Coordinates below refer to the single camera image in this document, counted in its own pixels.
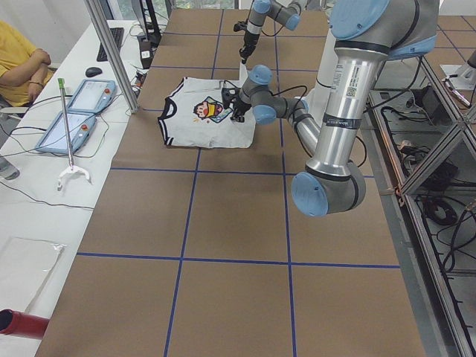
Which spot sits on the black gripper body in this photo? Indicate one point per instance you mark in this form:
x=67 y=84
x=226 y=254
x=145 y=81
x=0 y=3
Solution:
x=238 y=110
x=246 y=42

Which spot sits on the grey cartoon print t-shirt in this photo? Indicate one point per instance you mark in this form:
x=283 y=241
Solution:
x=194 y=115

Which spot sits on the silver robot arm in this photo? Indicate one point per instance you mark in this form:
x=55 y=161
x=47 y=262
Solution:
x=367 y=34
x=287 y=16

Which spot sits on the upper blue teach pendant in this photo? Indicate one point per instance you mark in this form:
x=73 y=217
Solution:
x=92 y=96

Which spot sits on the blue teach pendant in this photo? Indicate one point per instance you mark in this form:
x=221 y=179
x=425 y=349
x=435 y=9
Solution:
x=92 y=96
x=54 y=140

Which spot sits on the black computer mouse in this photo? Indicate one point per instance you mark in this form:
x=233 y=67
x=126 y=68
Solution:
x=93 y=71

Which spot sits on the lower blue teach pendant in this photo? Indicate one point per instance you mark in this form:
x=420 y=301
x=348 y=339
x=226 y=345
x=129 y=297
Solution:
x=54 y=140

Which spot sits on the reacher grabber stick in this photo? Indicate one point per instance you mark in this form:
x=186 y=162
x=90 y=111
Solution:
x=72 y=168

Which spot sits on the person in yellow shirt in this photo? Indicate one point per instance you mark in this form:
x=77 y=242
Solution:
x=25 y=68

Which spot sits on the clear plastic bag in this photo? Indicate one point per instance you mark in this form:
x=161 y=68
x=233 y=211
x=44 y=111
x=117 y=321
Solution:
x=26 y=265

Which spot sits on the red cylinder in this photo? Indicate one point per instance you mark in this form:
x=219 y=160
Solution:
x=20 y=324

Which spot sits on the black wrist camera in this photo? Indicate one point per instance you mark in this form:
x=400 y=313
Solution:
x=240 y=26
x=229 y=97

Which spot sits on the aluminium frame post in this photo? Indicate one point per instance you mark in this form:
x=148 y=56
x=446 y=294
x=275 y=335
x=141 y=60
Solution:
x=106 y=39

